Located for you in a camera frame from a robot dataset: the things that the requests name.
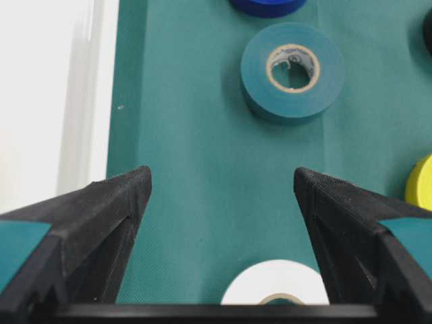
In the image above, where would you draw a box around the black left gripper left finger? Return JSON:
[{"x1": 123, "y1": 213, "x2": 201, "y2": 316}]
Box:
[{"x1": 1, "y1": 166, "x2": 152, "y2": 323}]

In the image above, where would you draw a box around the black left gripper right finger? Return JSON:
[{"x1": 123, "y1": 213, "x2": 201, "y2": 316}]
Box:
[{"x1": 294, "y1": 167, "x2": 431, "y2": 323}]

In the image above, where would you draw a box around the white tape roll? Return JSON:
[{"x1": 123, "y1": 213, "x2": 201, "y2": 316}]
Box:
[{"x1": 221, "y1": 259, "x2": 329, "y2": 305}]

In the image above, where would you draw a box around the green tape roll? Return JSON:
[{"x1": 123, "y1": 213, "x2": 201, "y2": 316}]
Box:
[{"x1": 240, "y1": 23, "x2": 345, "y2": 123}]

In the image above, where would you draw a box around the blue tape roll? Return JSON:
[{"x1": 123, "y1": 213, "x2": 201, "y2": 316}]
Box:
[{"x1": 229, "y1": 0, "x2": 306, "y2": 18}]

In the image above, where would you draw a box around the yellow tape roll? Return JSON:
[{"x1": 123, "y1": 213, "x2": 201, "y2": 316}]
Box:
[{"x1": 404, "y1": 154, "x2": 431, "y2": 211}]

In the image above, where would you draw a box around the white plastic case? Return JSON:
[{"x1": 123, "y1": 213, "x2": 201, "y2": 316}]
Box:
[{"x1": 1, "y1": 1, "x2": 119, "y2": 212}]

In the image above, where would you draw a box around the black tape roll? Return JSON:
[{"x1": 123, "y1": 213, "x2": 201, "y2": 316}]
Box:
[{"x1": 422, "y1": 9, "x2": 432, "y2": 55}]

